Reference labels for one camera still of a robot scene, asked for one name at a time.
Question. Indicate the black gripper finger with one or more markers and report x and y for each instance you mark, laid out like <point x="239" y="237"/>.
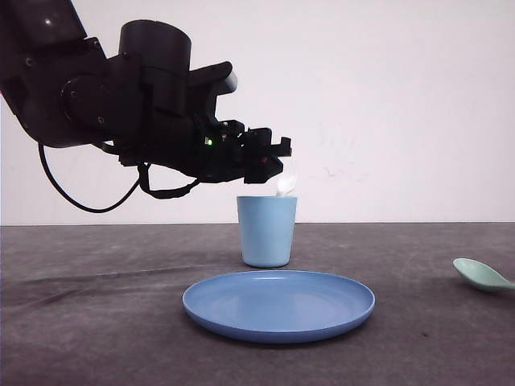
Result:
<point x="260" y="169"/>
<point x="258" y="143"/>

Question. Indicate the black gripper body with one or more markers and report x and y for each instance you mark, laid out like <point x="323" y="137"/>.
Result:
<point x="163" y="112"/>

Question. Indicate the white plastic fork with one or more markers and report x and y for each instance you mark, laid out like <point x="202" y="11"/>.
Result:
<point x="288" y="179"/>

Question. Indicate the light blue plastic cup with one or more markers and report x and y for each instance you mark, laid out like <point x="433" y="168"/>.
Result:
<point x="267" y="226"/>

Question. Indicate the mint green plastic spoon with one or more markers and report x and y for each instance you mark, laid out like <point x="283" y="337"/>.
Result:
<point x="481" y="276"/>

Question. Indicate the blue plastic plate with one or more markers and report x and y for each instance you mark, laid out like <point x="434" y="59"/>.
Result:
<point x="279" y="306"/>

